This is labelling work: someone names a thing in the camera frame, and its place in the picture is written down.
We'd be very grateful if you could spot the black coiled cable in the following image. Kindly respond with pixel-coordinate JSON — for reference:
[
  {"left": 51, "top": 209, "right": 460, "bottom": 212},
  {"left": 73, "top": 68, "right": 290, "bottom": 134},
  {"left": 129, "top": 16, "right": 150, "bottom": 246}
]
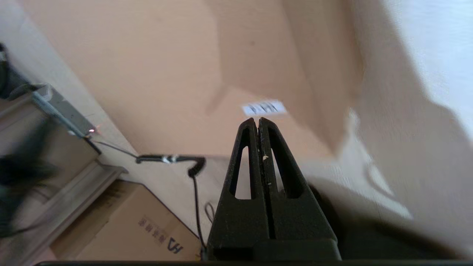
[{"left": 89, "top": 137, "right": 213, "bottom": 259}]

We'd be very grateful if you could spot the white label sticker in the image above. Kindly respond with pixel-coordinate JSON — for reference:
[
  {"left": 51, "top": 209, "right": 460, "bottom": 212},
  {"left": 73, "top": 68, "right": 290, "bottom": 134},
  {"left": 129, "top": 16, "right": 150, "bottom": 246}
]
[{"left": 242, "top": 100, "right": 288, "bottom": 116}]

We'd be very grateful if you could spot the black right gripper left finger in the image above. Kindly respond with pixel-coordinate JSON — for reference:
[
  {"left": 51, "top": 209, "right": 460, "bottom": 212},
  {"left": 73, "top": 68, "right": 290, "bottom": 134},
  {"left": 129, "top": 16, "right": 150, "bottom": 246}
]
[{"left": 209, "top": 118, "right": 275, "bottom": 244}]

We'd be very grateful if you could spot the brown cardboard shoe box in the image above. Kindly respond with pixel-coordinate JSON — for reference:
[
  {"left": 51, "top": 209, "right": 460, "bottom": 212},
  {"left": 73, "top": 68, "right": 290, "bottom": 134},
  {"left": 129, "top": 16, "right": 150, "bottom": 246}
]
[{"left": 18, "top": 0, "right": 364, "bottom": 159}]

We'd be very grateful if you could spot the grey power supply unit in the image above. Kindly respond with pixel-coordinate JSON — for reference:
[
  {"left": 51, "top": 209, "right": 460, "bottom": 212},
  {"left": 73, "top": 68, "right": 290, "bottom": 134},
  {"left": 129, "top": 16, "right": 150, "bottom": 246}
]
[{"left": 31, "top": 84, "right": 98, "bottom": 139}]

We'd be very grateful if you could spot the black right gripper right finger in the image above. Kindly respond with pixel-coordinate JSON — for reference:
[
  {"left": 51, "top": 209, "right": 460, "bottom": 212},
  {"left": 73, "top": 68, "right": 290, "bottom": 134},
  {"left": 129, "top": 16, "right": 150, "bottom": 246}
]
[{"left": 260, "top": 117, "right": 335, "bottom": 241}]

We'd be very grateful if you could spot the printed brown cardboard carton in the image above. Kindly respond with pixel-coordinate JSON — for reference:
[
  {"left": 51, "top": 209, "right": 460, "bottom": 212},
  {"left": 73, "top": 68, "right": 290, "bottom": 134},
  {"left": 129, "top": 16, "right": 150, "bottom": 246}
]
[{"left": 50, "top": 180, "right": 207, "bottom": 261}]

